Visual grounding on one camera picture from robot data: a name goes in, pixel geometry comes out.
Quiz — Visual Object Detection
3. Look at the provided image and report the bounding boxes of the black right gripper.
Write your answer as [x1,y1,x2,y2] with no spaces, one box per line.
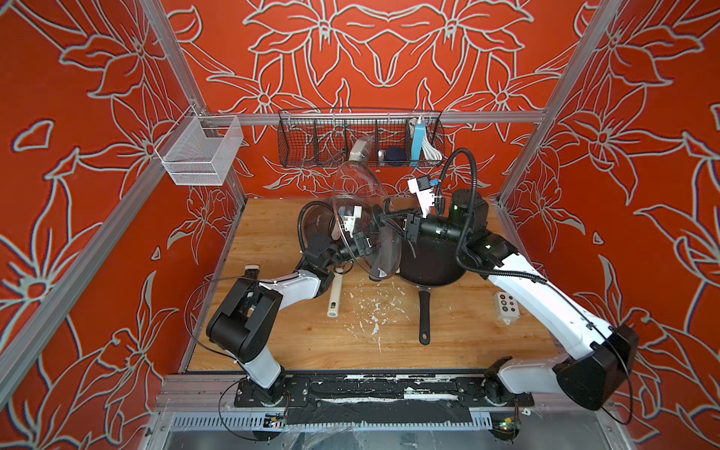
[381,208,471,251]

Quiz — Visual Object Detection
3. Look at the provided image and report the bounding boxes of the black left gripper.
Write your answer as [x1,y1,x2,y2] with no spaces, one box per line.
[322,234,391,273]

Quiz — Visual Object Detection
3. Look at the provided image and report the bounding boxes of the glass lid with black knob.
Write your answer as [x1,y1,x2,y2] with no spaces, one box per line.
[332,161,393,278]

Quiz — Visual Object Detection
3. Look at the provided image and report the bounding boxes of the grey cleaning cloth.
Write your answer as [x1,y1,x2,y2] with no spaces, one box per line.
[367,225,402,281]

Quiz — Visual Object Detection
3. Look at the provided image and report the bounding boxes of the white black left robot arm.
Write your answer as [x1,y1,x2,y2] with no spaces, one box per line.
[205,234,379,391]

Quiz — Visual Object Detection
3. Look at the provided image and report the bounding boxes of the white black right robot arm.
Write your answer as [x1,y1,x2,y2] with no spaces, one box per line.
[374,192,639,411]

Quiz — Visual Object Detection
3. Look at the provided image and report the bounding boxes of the black lidded frying pan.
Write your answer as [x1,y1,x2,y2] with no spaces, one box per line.
[399,236,466,345]

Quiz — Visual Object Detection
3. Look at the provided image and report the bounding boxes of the dark blue round object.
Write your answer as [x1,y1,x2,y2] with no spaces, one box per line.
[384,146,407,168]

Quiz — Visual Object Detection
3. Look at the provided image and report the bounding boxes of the silver packet in basket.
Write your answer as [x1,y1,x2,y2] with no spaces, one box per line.
[348,136,375,164]

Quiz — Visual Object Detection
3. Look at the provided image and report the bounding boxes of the light blue box in basket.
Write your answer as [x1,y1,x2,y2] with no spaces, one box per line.
[409,122,426,167]

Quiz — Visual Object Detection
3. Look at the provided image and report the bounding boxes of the white button control box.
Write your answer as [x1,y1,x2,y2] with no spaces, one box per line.
[493,292,521,326]

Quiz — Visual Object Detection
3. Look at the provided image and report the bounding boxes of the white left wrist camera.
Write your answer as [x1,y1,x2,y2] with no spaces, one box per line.
[339,205,363,237]

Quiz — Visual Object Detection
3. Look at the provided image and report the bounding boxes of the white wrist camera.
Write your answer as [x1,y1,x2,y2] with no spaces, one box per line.
[339,205,363,237]
[408,176,444,218]

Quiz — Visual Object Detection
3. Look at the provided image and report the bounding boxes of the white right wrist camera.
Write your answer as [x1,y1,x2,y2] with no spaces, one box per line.
[408,176,444,218]

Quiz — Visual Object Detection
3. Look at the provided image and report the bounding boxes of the brown pan with cream handle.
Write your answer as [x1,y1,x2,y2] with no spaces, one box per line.
[298,201,344,319]

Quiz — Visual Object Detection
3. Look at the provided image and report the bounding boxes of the white cables in basket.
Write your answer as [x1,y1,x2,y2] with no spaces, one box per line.
[421,134,446,165]

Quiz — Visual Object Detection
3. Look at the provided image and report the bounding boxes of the black wire wall basket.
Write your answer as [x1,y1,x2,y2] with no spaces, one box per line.
[277,107,448,169]

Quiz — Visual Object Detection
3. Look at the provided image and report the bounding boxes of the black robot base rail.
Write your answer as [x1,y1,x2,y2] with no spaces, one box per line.
[231,370,534,428]

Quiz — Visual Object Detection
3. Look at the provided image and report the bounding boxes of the white wire mesh basket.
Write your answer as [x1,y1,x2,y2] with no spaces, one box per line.
[157,115,244,187]

